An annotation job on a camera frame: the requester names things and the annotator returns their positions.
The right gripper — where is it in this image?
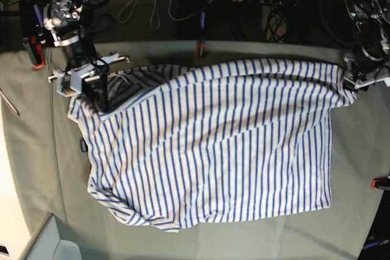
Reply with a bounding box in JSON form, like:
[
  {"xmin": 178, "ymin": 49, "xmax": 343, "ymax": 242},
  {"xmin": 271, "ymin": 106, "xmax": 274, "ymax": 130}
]
[{"xmin": 48, "ymin": 52, "xmax": 130, "ymax": 113}]

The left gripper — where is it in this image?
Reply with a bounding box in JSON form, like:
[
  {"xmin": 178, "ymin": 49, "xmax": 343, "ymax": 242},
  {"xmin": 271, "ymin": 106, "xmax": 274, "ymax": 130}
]
[{"xmin": 342, "ymin": 54, "xmax": 389, "ymax": 93}]

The blue white striped t-shirt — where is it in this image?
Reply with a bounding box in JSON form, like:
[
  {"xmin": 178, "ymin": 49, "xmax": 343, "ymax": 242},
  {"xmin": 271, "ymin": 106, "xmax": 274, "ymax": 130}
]
[{"xmin": 68, "ymin": 59, "xmax": 356, "ymax": 232}]

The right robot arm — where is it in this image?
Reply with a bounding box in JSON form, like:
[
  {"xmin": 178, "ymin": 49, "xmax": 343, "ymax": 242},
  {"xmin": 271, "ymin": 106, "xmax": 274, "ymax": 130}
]
[{"xmin": 43, "ymin": 0, "xmax": 128, "ymax": 113}]

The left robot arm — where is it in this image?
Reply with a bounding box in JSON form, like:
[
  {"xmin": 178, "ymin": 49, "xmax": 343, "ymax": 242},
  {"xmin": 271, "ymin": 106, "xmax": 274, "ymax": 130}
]
[{"xmin": 340, "ymin": 0, "xmax": 389, "ymax": 91}]

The green table cloth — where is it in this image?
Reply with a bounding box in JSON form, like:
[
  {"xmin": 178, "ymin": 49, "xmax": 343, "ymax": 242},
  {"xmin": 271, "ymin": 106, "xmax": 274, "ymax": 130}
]
[{"xmin": 1, "ymin": 49, "xmax": 389, "ymax": 259}]

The red black clamp left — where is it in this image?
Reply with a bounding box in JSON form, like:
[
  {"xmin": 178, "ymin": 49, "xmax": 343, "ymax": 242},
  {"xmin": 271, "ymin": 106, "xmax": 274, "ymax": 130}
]
[{"xmin": 18, "ymin": 0, "xmax": 49, "ymax": 69}]

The red black clamp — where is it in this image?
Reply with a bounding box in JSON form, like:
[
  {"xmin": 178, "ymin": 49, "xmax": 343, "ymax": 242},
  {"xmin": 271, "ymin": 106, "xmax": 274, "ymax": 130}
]
[
  {"xmin": 196, "ymin": 40, "xmax": 207, "ymax": 59},
  {"xmin": 18, "ymin": 0, "xmax": 49, "ymax": 69},
  {"xmin": 370, "ymin": 175, "xmax": 390, "ymax": 191}
]

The red black clamp right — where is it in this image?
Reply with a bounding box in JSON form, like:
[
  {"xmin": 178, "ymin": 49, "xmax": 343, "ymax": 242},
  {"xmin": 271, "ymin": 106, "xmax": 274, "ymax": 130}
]
[{"xmin": 370, "ymin": 175, "xmax": 390, "ymax": 191}]

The red black middle clamp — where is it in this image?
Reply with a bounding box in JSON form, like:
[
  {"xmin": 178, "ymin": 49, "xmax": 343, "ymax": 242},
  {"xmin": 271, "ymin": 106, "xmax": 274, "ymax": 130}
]
[{"xmin": 196, "ymin": 40, "xmax": 207, "ymax": 59}]

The white plastic bin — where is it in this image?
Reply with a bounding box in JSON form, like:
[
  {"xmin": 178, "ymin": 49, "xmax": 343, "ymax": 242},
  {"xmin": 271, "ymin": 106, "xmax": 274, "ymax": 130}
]
[{"xmin": 0, "ymin": 213, "xmax": 83, "ymax": 260}]

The white cable on floor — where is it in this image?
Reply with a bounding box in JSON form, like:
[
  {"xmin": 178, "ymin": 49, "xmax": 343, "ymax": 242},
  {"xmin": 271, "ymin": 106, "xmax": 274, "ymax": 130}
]
[{"xmin": 100, "ymin": 0, "xmax": 183, "ymax": 31}]

